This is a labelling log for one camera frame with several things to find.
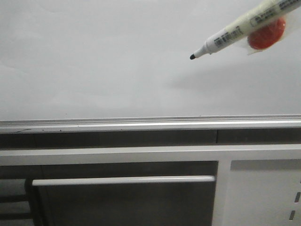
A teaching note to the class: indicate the orange round magnet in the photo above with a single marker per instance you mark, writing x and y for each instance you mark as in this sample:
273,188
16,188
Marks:
266,36

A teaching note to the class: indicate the white whiteboard marker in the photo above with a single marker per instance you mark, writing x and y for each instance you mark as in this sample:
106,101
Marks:
265,13

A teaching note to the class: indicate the white whiteboard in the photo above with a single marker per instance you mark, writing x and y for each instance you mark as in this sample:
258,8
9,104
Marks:
84,65

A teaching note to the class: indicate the white horizontal stand bar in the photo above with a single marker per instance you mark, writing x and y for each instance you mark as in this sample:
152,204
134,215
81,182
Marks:
122,180

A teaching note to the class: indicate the white whiteboard stand frame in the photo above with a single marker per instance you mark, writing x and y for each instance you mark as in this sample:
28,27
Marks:
256,184

